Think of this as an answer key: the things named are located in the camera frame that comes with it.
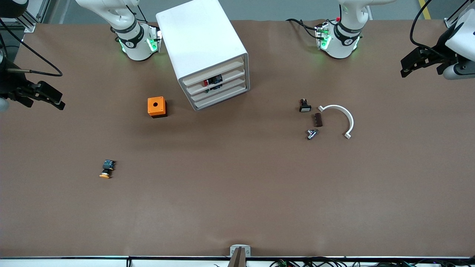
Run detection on orange box with hole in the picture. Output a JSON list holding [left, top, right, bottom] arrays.
[[147, 96, 168, 119]]

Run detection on white curved bracket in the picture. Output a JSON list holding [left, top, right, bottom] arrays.
[[318, 105, 354, 140]]

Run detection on white table edge rail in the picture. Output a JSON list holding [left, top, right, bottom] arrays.
[[0, 255, 475, 267]]

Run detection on black base cable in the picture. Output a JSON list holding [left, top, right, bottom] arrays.
[[286, 19, 320, 40]]

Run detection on red push button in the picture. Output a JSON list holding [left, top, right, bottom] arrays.
[[203, 74, 224, 91]]

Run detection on tangled black cables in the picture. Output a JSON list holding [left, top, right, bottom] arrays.
[[213, 258, 475, 267]]

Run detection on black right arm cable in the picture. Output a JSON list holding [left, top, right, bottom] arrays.
[[0, 19, 63, 77]]

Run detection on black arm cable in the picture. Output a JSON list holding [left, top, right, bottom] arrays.
[[409, 0, 475, 60], [0, 19, 63, 77]]

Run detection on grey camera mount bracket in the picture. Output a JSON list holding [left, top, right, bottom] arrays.
[[227, 244, 252, 267]]

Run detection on yellow push button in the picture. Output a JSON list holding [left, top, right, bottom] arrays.
[[99, 160, 116, 179]]

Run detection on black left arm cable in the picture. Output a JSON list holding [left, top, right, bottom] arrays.
[[409, 0, 475, 60]]

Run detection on aluminium frame strut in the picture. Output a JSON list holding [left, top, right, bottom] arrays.
[[443, 0, 475, 29], [17, 0, 51, 33]]

